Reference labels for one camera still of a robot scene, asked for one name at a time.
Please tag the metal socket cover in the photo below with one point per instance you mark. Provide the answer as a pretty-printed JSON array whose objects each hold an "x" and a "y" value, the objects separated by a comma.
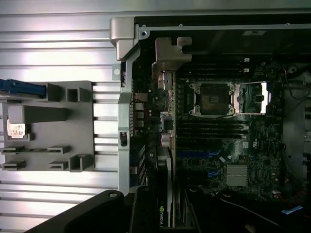
[{"x": 252, "y": 99}]

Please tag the short blue expansion slot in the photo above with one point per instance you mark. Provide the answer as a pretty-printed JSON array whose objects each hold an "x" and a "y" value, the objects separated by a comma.
[{"x": 213, "y": 173}]

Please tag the RAM stick on rack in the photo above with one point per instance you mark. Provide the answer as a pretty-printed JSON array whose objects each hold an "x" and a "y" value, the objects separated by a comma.
[{"x": 36, "y": 150}]

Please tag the green motherboard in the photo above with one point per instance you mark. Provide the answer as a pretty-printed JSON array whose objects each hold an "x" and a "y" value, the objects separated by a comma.
[{"x": 257, "y": 136}]

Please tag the silver CPU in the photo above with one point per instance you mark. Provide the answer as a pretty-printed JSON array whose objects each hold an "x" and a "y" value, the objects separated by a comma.
[{"x": 17, "y": 131}]

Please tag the open black PC case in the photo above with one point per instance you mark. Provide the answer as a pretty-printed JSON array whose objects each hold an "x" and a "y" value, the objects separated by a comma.
[{"x": 294, "y": 136}]

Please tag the hard disk with blue carrier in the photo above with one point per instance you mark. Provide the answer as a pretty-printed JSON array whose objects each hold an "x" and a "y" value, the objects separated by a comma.
[{"x": 22, "y": 88}]

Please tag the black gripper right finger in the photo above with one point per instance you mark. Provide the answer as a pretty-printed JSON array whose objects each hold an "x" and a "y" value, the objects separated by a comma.
[{"x": 195, "y": 194}]

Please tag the silver chipset heatsink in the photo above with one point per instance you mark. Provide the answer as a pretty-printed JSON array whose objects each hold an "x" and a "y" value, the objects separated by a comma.
[{"x": 237, "y": 175}]

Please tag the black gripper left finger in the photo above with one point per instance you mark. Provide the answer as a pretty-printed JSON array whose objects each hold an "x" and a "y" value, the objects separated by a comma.
[{"x": 143, "y": 211}]

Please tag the long blue expansion slot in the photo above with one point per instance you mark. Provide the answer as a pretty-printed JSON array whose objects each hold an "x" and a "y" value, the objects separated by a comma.
[{"x": 194, "y": 154}]

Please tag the grey corner clamp bracket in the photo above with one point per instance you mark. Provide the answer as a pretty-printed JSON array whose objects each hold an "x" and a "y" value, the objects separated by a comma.
[{"x": 122, "y": 36}]

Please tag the CPU socket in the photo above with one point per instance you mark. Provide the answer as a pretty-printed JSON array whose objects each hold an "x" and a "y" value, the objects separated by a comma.
[{"x": 211, "y": 99}]

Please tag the black installed RAM stick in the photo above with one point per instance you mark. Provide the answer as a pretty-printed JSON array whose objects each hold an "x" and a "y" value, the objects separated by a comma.
[{"x": 213, "y": 127}]

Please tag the grey printed parts rack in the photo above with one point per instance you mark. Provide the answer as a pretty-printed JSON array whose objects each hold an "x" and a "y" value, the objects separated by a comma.
[{"x": 73, "y": 126}]

